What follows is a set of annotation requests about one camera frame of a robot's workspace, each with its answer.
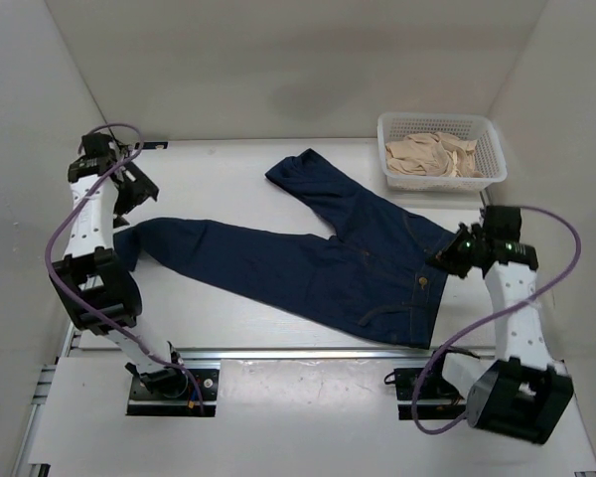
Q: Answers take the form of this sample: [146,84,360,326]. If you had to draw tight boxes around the dark blue denim trousers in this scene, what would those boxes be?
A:
[113,149,453,349]

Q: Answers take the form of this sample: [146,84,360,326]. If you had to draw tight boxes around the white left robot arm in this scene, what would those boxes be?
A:
[47,149,190,398]

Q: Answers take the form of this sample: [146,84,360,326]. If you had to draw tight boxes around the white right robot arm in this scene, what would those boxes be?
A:
[426,224,573,445]

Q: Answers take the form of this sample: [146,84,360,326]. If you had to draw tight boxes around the beige trousers in basket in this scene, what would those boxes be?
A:
[385,131,483,178]

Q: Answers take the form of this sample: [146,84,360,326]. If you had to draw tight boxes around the white plastic mesh basket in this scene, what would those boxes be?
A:
[377,112,508,193]

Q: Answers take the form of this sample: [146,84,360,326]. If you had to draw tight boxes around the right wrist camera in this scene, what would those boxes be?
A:
[481,205,522,242]

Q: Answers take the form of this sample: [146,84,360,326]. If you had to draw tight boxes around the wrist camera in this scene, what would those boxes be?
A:
[78,132,118,163]
[481,205,522,242]

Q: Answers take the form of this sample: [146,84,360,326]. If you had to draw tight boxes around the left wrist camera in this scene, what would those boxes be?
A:
[78,132,118,163]

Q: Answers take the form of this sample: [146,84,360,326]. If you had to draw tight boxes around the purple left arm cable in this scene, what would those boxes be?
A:
[45,121,206,413]

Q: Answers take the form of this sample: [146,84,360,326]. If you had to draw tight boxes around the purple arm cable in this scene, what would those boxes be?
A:
[45,121,206,413]
[410,204,584,437]

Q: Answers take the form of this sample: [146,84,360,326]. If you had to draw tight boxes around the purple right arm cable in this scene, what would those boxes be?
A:
[410,204,584,437]

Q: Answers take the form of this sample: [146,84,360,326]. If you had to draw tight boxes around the aluminium front rail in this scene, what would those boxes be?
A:
[74,346,567,363]

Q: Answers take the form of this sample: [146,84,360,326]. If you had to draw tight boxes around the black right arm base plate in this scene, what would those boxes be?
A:
[385,366,478,420]

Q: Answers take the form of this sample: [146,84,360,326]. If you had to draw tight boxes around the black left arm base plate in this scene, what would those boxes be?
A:
[125,363,220,417]

